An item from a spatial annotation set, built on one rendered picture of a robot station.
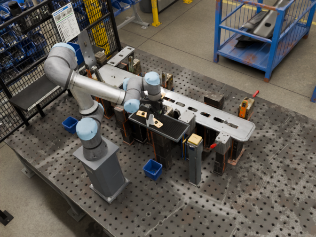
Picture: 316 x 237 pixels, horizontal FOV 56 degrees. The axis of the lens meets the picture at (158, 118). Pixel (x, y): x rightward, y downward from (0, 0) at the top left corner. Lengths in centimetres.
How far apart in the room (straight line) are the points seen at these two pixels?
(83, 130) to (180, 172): 81
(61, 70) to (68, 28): 136
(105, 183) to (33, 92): 102
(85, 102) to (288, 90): 275
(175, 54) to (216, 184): 266
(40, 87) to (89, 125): 99
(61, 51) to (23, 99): 108
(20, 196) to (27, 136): 79
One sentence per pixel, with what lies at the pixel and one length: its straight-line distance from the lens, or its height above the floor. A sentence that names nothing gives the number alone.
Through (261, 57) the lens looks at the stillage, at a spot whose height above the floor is 16.
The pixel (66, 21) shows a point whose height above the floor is 132.
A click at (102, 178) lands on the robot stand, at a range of 192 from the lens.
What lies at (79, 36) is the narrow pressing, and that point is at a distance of 250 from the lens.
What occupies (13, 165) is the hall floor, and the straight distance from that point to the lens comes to 359.
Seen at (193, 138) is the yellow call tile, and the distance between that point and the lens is 174.
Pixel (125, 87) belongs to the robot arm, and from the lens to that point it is 159.
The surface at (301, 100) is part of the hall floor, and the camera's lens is 382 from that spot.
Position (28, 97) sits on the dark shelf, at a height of 103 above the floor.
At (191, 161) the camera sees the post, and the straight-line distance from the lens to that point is 188.
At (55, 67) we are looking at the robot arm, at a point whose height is 172.
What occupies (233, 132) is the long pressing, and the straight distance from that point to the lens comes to 199.
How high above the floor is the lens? 251
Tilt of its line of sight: 46 degrees down
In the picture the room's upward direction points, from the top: 8 degrees counter-clockwise
